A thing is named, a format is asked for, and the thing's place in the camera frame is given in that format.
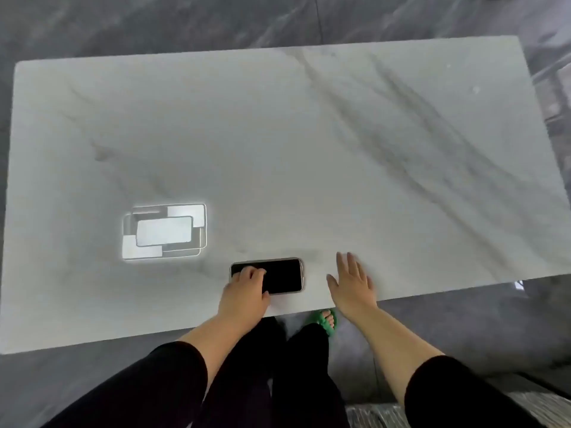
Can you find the dark grey chair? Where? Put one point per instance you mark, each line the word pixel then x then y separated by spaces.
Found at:
pixel 555 97

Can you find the person's left forearm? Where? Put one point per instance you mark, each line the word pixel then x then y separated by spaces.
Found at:
pixel 223 338

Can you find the person's right forearm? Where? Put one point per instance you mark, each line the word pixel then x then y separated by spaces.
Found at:
pixel 392 343

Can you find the black trousers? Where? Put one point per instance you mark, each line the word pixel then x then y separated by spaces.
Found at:
pixel 285 378

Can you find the person's right little finger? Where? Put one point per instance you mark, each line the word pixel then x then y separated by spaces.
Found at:
pixel 370 284

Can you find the person's left thumb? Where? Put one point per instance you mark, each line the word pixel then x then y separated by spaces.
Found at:
pixel 266 298

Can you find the black long-sleeved top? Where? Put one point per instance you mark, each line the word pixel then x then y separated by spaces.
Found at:
pixel 151 387

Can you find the person's left hand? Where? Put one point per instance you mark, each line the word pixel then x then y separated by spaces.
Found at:
pixel 243 298

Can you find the person's right middle finger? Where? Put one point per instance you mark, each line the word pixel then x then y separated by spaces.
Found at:
pixel 351 268

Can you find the person's right hand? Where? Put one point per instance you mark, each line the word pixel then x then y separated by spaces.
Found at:
pixel 354 294

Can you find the person's right thumb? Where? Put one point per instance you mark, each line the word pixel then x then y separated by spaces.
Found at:
pixel 332 286

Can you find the green sandal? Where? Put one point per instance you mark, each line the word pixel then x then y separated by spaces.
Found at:
pixel 324 321

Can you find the grey striped seat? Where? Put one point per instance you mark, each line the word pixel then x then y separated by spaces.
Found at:
pixel 531 401

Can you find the black smartphone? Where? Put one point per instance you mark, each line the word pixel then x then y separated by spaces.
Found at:
pixel 285 275

